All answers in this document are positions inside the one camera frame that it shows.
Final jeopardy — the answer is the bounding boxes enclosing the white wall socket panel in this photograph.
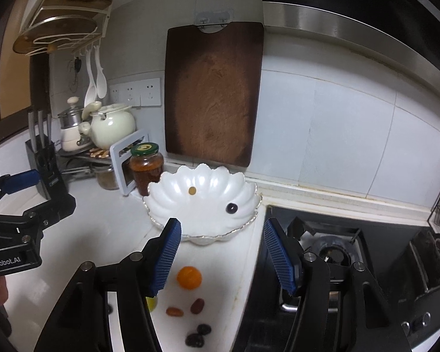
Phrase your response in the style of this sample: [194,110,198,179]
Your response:
[109,77,162,107]

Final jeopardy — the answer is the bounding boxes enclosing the white wall shelf rack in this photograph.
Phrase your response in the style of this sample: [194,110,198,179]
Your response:
[13,0,113,56]

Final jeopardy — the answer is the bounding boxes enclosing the dark wooden cutting board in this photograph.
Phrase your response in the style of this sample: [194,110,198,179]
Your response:
[164,21,265,168]

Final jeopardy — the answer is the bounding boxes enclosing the steel range hood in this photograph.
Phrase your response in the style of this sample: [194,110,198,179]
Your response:
[262,0,440,94]

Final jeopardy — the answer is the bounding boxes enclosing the white hanging spoon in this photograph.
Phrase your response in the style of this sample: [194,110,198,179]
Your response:
[84,48,97,107]

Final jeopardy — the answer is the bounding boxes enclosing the gas stove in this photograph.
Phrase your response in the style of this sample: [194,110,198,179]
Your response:
[233,206,440,351]

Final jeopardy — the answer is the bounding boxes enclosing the black knife block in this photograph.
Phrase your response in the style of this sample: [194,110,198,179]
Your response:
[25,110,68,200]

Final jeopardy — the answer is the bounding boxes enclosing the small glass jar brown contents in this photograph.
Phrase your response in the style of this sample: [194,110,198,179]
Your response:
[93,165,119,191]

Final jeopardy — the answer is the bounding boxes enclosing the green plum fruit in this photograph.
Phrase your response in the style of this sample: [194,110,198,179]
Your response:
[145,296,158,312]

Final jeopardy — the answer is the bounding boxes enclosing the metal corner shelf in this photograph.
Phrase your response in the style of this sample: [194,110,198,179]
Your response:
[56,146,112,183]

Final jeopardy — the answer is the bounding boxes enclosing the small white steamer pot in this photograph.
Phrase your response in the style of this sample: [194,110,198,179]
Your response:
[58,96,90,153]

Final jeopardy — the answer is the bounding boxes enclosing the white slotted rack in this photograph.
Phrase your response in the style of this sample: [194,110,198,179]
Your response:
[109,130,149,196]

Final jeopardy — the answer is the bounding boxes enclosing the glass jar green lid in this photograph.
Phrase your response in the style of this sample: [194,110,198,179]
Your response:
[129,142,164,196]

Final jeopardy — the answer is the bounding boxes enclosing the cream ceramic pot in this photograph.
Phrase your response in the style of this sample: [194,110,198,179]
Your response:
[78,101,136,149]

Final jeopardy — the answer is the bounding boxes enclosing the white hanging rice paddle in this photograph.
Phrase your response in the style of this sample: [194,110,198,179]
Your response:
[94,45,107,99]

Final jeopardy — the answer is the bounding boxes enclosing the dark grape in bowl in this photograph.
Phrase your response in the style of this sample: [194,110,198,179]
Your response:
[226,203,238,214]

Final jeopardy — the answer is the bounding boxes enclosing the white scalloped fruit bowl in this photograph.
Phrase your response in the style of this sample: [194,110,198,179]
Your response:
[143,164,262,246]

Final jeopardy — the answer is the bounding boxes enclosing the red-brown jujube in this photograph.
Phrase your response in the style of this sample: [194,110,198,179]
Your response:
[190,298,205,315]

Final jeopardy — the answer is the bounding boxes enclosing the orange-brown date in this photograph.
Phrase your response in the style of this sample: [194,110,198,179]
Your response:
[166,307,184,317]

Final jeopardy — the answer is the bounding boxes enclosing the wooden trivet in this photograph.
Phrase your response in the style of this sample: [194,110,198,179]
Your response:
[89,148,109,159]

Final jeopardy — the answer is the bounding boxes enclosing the small orange tangerine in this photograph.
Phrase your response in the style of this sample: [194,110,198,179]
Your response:
[176,266,202,290]

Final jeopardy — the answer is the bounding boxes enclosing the dark grape pair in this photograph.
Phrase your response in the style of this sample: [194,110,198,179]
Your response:
[185,333,205,348]

